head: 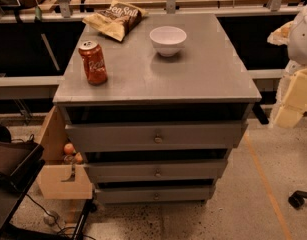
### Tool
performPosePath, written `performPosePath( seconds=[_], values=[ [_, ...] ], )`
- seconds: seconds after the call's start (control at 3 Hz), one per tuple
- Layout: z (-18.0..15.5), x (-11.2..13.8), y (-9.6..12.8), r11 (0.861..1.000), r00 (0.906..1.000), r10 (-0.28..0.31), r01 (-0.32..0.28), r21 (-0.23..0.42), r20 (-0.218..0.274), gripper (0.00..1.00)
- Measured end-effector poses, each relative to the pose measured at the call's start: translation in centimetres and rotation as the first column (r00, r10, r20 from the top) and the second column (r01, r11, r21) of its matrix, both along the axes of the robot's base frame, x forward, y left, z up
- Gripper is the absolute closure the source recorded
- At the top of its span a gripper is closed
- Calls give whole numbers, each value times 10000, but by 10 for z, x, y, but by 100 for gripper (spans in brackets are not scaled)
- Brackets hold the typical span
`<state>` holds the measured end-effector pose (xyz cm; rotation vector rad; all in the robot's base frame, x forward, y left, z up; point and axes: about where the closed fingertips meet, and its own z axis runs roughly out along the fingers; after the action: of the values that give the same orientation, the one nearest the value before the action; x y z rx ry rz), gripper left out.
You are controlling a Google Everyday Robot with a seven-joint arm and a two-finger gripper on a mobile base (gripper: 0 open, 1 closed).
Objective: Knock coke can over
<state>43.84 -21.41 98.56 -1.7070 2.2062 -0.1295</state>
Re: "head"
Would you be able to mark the red coke can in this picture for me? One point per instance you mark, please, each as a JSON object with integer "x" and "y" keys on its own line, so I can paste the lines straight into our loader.
{"x": 93, "y": 61}

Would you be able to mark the grey metal railing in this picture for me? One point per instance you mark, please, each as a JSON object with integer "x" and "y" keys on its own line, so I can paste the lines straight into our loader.
{"x": 42, "y": 87}

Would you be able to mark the sea salt chip bag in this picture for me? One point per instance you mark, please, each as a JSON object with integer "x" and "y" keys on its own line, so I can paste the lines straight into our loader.
{"x": 116, "y": 21}

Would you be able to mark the wooden side box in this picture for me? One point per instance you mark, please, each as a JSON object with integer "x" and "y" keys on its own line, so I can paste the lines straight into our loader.
{"x": 59, "y": 178}

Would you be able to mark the orange fruit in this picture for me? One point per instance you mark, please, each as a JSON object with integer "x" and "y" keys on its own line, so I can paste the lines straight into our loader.
{"x": 69, "y": 149}

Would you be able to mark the white ceramic bowl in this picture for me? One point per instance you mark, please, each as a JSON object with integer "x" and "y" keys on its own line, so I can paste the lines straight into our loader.
{"x": 168, "y": 40}

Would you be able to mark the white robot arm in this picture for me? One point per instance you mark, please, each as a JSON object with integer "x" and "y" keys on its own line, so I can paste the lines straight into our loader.
{"x": 293, "y": 34}

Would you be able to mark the black cart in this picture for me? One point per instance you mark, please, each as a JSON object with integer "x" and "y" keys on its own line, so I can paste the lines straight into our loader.
{"x": 20, "y": 163}

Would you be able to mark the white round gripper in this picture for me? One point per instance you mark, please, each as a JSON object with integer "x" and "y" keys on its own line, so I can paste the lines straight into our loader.
{"x": 302, "y": 39}

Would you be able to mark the grey drawer cabinet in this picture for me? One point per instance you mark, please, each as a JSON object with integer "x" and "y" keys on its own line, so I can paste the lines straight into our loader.
{"x": 161, "y": 128}

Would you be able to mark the black chair caster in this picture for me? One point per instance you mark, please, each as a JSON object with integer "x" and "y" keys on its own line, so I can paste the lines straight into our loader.
{"x": 297, "y": 199}

